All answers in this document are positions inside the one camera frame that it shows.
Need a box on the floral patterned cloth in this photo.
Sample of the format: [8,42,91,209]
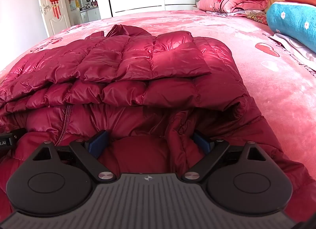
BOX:
[232,9,269,26]

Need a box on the dark red puffer jacket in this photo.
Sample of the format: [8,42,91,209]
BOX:
[0,24,316,222]

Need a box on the teal flower-print pillow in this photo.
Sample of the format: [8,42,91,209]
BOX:
[267,2,316,53]

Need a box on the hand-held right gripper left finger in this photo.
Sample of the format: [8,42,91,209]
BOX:
[33,130,116,184]

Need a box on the white kitchen cabinet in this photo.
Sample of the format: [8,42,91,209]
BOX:
[79,6,102,24]

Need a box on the white door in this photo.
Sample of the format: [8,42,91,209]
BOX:
[35,0,72,37]

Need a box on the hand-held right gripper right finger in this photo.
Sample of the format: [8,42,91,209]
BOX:
[181,130,266,182]

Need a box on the pink heart-print bed blanket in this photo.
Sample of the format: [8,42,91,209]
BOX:
[0,9,316,178]

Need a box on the white printed cloth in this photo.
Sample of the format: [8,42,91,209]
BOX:
[270,33,316,72]

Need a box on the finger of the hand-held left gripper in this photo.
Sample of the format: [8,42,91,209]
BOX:
[8,128,26,146]

